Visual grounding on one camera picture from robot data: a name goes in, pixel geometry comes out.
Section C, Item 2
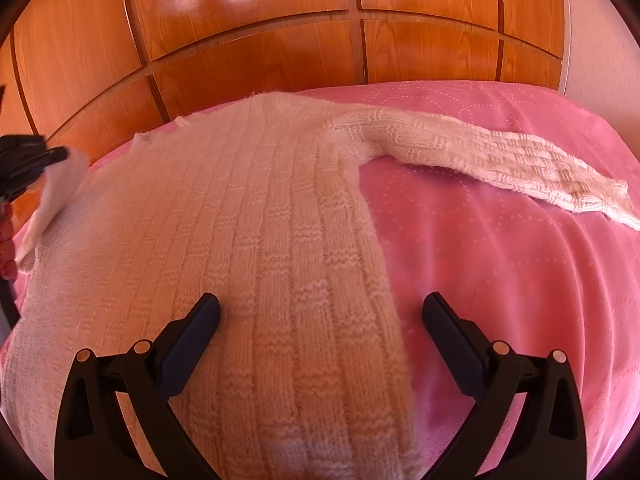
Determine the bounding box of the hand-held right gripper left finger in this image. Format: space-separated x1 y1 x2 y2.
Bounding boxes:
52 291 222 480

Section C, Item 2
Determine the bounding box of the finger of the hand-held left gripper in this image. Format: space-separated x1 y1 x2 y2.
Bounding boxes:
35 146 69 166

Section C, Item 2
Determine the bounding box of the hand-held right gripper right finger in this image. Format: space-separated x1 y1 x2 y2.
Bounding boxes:
421 291 587 480

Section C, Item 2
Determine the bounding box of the white knitted sweater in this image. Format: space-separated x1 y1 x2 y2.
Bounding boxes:
0 91 640 480

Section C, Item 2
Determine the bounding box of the maroon patterned clothing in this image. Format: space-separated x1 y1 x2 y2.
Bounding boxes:
0 217 17 282

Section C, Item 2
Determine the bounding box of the pink quilted bedspread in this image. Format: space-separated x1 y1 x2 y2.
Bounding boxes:
0 80 640 480

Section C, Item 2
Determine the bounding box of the wooden headboard panel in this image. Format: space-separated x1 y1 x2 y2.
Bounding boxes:
0 0 573 233

